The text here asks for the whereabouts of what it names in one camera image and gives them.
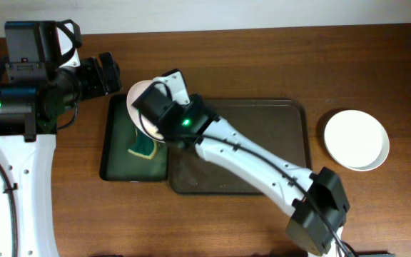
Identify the green yellow sponge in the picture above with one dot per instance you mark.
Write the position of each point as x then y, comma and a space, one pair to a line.
143, 147

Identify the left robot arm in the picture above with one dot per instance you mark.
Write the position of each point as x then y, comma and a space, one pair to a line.
39, 90

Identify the white plate with stain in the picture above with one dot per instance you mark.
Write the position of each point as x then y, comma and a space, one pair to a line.
353, 127

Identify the pink-white plate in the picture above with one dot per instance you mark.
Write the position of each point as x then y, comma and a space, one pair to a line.
143, 125

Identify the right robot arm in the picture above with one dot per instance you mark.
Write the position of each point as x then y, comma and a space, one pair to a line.
316, 203

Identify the green tray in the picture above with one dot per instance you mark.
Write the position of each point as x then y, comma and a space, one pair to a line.
117, 163

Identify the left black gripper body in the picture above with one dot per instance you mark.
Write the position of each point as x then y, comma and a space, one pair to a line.
88, 80

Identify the dark brown tray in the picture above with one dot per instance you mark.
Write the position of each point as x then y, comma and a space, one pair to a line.
278, 125

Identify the grey-white plate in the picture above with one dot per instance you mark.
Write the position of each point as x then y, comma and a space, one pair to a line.
360, 158

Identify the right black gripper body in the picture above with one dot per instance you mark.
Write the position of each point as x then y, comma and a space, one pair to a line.
195, 97

